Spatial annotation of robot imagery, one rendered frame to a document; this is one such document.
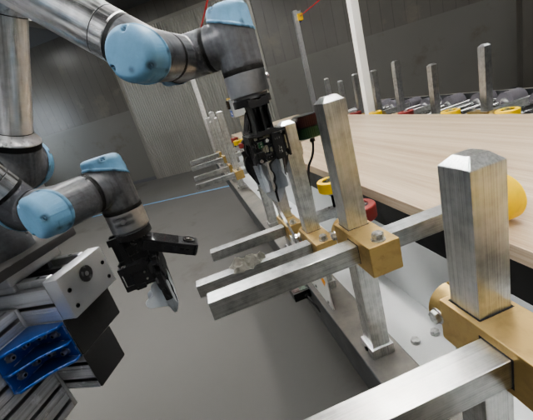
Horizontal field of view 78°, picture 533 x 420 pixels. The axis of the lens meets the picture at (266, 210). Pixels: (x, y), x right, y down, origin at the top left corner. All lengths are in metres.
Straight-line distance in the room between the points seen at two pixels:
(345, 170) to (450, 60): 6.80
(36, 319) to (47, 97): 8.54
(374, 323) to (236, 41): 0.54
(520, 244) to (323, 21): 6.56
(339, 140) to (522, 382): 0.34
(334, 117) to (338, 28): 6.50
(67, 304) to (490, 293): 0.69
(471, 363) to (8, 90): 0.88
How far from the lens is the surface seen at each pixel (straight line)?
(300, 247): 0.78
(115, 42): 0.53
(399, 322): 0.90
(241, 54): 0.61
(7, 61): 0.88
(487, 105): 1.83
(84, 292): 0.79
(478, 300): 0.36
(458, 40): 7.32
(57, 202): 0.62
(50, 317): 0.81
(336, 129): 0.51
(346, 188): 0.53
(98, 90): 8.46
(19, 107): 0.90
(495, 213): 0.33
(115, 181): 0.67
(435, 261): 0.81
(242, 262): 0.77
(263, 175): 0.65
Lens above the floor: 1.21
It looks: 19 degrees down
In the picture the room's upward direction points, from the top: 16 degrees counter-clockwise
